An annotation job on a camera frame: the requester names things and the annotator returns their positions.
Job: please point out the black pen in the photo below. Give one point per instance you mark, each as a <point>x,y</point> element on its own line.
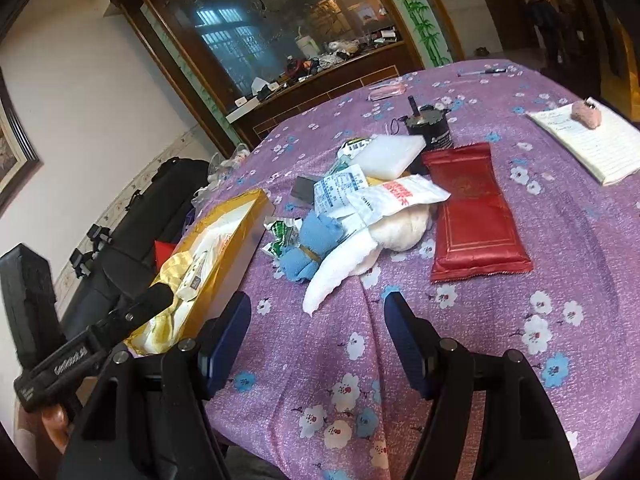
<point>482,72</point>

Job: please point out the blue towel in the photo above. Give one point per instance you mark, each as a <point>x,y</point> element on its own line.
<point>310,240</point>

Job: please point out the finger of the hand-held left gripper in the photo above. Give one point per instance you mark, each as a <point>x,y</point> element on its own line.
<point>147,304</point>

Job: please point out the wooden framed glass partition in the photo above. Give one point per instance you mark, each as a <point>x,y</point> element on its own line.
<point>250,35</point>

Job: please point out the dark wooden furniture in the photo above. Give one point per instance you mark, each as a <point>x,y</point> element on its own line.
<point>565,35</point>

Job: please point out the pink plush toy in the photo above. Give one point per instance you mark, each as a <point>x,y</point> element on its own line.
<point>587,115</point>

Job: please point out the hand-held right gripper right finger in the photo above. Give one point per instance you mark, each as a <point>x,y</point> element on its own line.
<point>406,341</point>

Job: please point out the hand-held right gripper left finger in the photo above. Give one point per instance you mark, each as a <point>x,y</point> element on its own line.
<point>231,345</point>

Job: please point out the long black bag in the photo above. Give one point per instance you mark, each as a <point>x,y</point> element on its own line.
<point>140,230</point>

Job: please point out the white packet with red print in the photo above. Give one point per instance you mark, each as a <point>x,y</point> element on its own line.
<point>395,195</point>

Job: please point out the black cylindrical device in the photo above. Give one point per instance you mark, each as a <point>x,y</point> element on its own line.
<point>430,127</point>

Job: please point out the gold cardboard box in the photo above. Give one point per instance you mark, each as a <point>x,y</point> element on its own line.
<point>240,222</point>

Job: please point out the white lined notebook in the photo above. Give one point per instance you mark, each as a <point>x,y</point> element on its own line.
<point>590,150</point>

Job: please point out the red plastic bag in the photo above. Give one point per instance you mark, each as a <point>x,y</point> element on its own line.
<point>164,252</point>

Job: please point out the yellow cloth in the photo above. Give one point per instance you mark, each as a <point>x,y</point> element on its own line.
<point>167,272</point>

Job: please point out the purple floral tablecloth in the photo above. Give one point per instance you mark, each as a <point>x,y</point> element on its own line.
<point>575,260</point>

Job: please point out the person's left hand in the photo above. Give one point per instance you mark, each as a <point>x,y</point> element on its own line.
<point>52,420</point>

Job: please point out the pink clear packet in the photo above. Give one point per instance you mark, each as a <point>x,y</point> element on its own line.
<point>385,91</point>

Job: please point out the black hard case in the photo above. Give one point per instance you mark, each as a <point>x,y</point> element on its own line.
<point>27,300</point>

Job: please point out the red foil pouch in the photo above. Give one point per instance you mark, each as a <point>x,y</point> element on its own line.
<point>475,220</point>

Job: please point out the white foam block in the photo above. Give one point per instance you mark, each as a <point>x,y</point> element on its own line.
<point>390,155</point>

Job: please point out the teal packet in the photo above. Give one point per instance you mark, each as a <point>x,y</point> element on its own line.
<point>345,165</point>

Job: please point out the green and white packet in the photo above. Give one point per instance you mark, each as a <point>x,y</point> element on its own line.
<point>280,237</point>
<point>350,149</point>

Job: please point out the white towel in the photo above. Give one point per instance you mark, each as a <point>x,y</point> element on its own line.
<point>335,280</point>

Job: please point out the white packet with blue print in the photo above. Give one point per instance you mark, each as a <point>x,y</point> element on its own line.
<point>335,187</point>

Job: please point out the cream plush ball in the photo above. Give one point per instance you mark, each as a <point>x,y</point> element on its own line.
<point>405,230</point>

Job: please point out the clear plastic bags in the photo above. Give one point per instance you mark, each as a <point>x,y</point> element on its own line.
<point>220,172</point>

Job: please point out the framed wall picture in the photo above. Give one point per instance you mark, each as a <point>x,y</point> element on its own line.
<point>12,155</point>

